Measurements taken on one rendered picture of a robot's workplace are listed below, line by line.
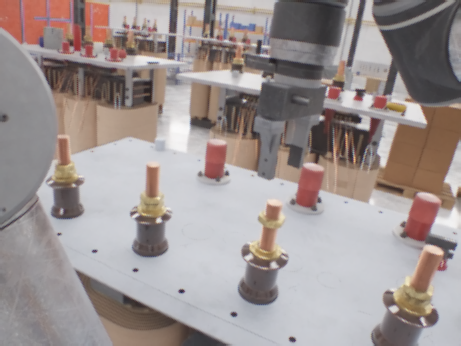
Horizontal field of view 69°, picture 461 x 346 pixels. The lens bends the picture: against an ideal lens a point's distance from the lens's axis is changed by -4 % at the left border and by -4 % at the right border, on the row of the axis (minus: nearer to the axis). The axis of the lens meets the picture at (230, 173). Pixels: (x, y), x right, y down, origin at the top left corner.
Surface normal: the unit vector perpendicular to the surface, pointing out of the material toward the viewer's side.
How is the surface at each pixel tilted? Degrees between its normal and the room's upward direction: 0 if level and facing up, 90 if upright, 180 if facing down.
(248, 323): 0
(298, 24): 90
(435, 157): 90
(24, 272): 74
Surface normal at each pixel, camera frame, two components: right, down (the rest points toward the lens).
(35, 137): 0.84, 0.07
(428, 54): -0.90, 0.41
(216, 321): 0.04, -0.85
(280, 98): -0.65, 0.22
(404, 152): -0.44, 0.29
